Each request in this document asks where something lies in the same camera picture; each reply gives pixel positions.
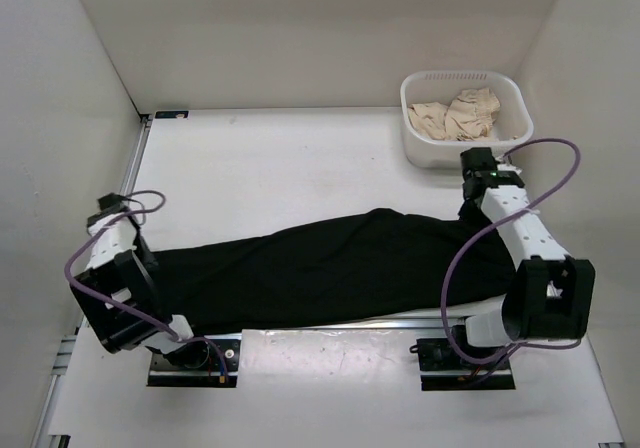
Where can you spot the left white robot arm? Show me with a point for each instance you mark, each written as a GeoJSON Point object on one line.
{"type": "Point", "coordinates": [118, 295]}

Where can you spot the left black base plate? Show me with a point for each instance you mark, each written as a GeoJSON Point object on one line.
{"type": "Point", "coordinates": [198, 365]}

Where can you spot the black corner label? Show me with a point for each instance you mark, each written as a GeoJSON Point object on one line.
{"type": "Point", "coordinates": [171, 114]}

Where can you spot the black trousers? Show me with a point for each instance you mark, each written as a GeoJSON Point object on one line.
{"type": "Point", "coordinates": [345, 269]}

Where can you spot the aluminium frame rail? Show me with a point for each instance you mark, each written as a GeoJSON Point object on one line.
{"type": "Point", "coordinates": [131, 174]}

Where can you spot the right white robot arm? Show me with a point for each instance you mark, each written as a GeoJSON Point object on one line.
{"type": "Point", "coordinates": [550, 295]}

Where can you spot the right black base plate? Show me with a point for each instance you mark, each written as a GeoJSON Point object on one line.
{"type": "Point", "coordinates": [442, 369]}

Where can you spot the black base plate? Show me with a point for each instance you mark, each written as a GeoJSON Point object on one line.
{"type": "Point", "coordinates": [442, 369]}
{"type": "Point", "coordinates": [198, 365]}

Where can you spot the beige trousers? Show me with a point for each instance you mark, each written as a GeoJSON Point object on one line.
{"type": "Point", "coordinates": [469, 117]}

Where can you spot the white plastic basket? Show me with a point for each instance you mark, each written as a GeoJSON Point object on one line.
{"type": "Point", "coordinates": [512, 127]}

